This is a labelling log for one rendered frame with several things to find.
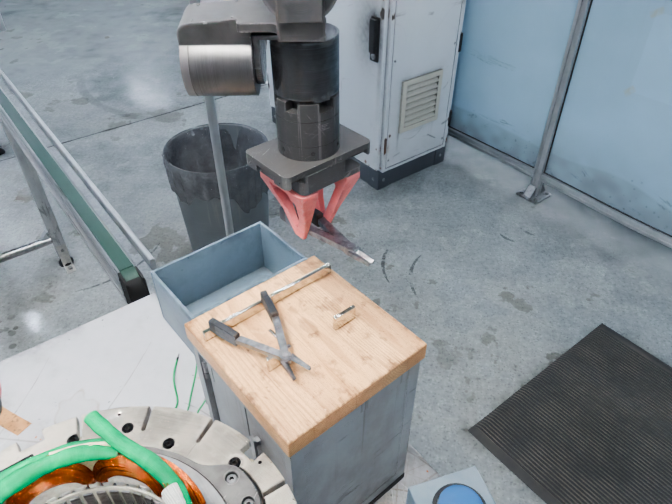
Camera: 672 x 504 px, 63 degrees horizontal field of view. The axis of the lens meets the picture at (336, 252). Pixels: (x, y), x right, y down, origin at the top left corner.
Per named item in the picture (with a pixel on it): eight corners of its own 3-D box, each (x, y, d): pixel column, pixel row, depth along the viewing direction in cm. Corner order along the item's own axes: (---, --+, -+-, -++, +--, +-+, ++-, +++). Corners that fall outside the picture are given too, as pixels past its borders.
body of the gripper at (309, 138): (245, 168, 52) (235, 93, 47) (328, 133, 57) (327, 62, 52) (287, 197, 48) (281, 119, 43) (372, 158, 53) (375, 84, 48)
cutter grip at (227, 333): (209, 331, 60) (207, 320, 59) (214, 326, 60) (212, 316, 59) (236, 347, 58) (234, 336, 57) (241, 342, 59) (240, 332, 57)
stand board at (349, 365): (186, 337, 64) (183, 323, 63) (314, 268, 74) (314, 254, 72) (289, 459, 52) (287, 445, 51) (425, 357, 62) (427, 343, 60)
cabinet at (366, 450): (219, 458, 80) (188, 338, 64) (318, 390, 90) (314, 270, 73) (300, 568, 69) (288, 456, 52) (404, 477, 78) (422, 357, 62)
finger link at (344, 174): (266, 228, 58) (258, 149, 52) (319, 202, 61) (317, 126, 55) (307, 260, 54) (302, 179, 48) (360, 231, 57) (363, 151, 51)
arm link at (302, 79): (339, 29, 42) (338, 6, 46) (248, 30, 42) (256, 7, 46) (340, 114, 46) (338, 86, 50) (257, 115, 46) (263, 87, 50)
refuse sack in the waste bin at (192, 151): (162, 219, 223) (143, 141, 201) (245, 187, 242) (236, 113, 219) (207, 268, 200) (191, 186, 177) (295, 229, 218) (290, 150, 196)
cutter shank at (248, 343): (236, 344, 58) (235, 340, 57) (240, 339, 58) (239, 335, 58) (286, 363, 56) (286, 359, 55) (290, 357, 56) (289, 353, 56)
